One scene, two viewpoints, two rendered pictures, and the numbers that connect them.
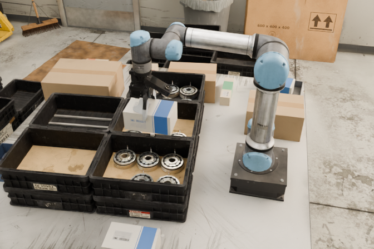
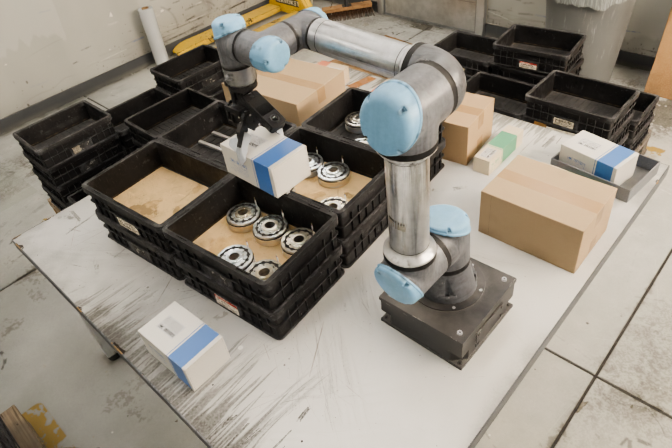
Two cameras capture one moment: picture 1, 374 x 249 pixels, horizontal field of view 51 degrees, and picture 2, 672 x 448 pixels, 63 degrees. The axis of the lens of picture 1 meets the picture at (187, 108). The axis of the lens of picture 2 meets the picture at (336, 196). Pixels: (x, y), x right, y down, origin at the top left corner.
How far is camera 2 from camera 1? 0.83 m
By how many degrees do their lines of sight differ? 28
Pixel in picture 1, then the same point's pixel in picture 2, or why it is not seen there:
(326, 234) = not seen: outside the picture
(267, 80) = (378, 137)
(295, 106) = (582, 204)
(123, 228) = (180, 317)
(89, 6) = not seen: outside the picture
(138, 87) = (234, 109)
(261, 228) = (387, 400)
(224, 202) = (362, 333)
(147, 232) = (203, 335)
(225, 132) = not seen: hidden behind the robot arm
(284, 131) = (545, 245)
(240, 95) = not seen: hidden behind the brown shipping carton
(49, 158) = (165, 189)
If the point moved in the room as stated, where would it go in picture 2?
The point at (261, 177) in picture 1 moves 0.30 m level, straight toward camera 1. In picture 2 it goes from (429, 313) to (344, 398)
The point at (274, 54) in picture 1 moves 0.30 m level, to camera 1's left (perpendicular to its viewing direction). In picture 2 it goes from (395, 87) to (252, 63)
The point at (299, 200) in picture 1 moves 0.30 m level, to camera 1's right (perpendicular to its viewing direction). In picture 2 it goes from (492, 380) to (632, 435)
